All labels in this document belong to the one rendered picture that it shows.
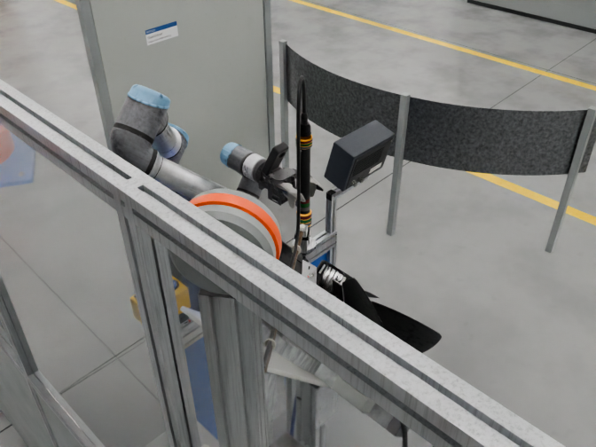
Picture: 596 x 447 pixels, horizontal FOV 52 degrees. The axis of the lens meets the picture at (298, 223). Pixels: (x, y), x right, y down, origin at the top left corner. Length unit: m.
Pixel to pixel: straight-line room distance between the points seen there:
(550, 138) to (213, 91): 1.94
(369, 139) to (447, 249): 1.61
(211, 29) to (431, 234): 1.84
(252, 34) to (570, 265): 2.37
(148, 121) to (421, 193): 2.90
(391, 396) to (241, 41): 3.44
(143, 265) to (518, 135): 2.97
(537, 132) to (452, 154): 0.45
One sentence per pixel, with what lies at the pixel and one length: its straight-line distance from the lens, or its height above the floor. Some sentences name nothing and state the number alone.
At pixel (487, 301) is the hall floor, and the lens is 3.64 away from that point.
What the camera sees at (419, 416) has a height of 2.03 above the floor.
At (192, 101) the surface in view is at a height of 0.84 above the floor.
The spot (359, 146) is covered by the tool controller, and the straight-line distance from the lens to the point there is 2.42.
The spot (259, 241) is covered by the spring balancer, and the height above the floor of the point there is 1.92.
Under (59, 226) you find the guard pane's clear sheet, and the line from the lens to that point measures 1.06.
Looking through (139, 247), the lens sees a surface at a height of 1.97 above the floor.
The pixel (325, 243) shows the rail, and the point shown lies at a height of 0.83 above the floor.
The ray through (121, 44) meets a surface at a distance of 3.37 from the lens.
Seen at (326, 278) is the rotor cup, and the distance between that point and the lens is 1.79.
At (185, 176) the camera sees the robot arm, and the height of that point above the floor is 1.47.
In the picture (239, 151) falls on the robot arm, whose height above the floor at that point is 1.52.
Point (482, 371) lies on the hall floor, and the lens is 3.29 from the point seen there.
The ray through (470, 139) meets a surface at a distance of 3.56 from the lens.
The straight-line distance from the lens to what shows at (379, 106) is 3.62.
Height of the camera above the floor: 2.44
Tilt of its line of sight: 37 degrees down
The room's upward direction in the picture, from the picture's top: straight up
